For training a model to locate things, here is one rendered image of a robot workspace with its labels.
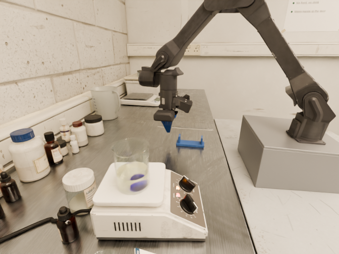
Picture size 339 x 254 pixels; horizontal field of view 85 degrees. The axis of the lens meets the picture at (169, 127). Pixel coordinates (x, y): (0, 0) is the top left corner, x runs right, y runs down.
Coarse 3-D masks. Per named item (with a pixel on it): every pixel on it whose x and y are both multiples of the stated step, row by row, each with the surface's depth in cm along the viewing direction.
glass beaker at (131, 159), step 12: (120, 144) 33; (132, 144) 34; (144, 144) 33; (120, 156) 28; (132, 156) 29; (144, 156) 30; (120, 168) 30; (132, 168) 30; (144, 168) 31; (120, 180) 31; (132, 180) 30; (144, 180) 32; (132, 192) 31
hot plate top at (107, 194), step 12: (108, 168) 39; (156, 168) 39; (108, 180) 35; (156, 180) 35; (96, 192) 32; (108, 192) 32; (120, 192) 32; (144, 192) 32; (156, 192) 32; (96, 204) 30; (108, 204) 30; (120, 204) 30; (132, 204) 30; (144, 204) 30; (156, 204) 30
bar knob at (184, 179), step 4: (184, 176) 39; (180, 180) 40; (184, 180) 39; (188, 180) 39; (180, 184) 39; (184, 184) 39; (188, 184) 39; (192, 184) 38; (184, 188) 38; (188, 188) 39; (192, 188) 39; (188, 192) 38
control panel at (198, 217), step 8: (176, 176) 41; (176, 184) 39; (176, 192) 36; (184, 192) 38; (192, 192) 39; (176, 200) 34; (200, 200) 38; (176, 208) 33; (200, 208) 36; (184, 216) 32; (192, 216) 33; (200, 216) 34; (200, 224) 32
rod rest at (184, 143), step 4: (180, 136) 68; (180, 140) 68; (184, 140) 69; (176, 144) 67; (180, 144) 66; (184, 144) 66; (188, 144) 66; (192, 144) 66; (196, 144) 66; (200, 144) 66
